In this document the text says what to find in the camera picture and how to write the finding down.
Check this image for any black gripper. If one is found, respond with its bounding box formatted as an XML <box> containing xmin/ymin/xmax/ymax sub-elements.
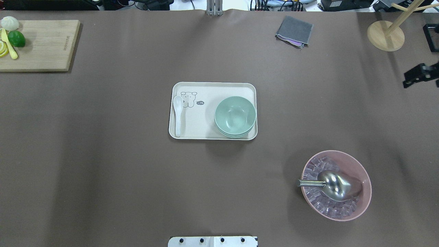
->
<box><xmin>403</xmin><ymin>62</ymin><xmax>439</xmax><ymax>89</ymax></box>

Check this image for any black framed wooden tray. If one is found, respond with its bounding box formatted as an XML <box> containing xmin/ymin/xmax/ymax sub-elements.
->
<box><xmin>423</xmin><ymin>24</ymin><xmax>439</xmax><ymax>52</ymax></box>

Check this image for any wooden mug tree stand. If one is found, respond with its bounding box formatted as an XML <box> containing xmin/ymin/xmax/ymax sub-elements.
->
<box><xmin>367</xmin><ymin>0</ymin><xmax>439</xmax><ymax>52</ymax></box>

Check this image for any pink bowl with ice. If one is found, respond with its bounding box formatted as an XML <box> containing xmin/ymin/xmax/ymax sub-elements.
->
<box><xmin>300</xmin><ymin>150</ymin><xmax>372</xmax><ymax>222</ymax></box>

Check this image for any grey folded cloth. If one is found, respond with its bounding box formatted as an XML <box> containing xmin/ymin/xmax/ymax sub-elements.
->
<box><xmin>275</xmin><ymin>16</ymin><xmax>314</xmax><ymax>49</ymax></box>

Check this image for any metal scoop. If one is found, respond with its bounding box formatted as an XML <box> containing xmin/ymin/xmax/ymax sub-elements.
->
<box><xmin>296</xmin><ymin>170</ymin><xmax>363</xmax><ymax>202</ymax></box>

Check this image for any cream serving tray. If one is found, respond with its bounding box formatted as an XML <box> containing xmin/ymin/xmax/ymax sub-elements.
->
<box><xmin>169</xmin><ymin>82</ymin><xmax>257</xmax><ymax>140</ymax></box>

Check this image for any white ceramic spoon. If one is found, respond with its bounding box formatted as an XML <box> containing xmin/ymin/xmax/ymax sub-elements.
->
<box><xmin>173</xmin><ymin>95</ymin><xmax>183</xmax><ymax>137</ymax></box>

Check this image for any bamboo cutting board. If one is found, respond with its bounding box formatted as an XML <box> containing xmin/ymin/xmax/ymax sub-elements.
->
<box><xmin>0</xmin><ymin>20</ymin><xmax>80</xmax><ymax>72</ymax></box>

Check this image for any green lime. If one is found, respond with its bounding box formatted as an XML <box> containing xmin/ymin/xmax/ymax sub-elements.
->
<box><xmin>7</xmin><ymin>30</ymin><xmax>26</xmax><ymax>47</ymax></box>

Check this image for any white garlic bulb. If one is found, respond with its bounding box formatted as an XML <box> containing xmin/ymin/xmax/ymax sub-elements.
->
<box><xmin>1</xmin><ymin>16</ymin><xmax>20</xmax><ymax>31</ymax></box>

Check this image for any lemon slice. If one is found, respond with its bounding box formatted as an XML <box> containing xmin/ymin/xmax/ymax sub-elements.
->
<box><xmin>0</xmin><ymin>40</ymin><xmax>9</xmax><ymax>58</ymax></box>

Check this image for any yellow plastic knife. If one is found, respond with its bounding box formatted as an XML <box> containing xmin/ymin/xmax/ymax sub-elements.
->
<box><xmin>1</xmin><ymin>28</ymin><xmax>18</xmax><ymax>60</ymax></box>

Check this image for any aluminium frame post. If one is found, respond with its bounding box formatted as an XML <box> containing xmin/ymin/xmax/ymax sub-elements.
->
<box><xmin>206</xmin><ymin>0</ymin><xmax>223</xmax><ymax>16</ymax></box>

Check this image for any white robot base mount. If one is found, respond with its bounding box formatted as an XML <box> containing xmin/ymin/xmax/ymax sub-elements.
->
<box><xmin>167</xmin><ymin>236</ymin><xmax>259</xmax><ymax>247</ymax></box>

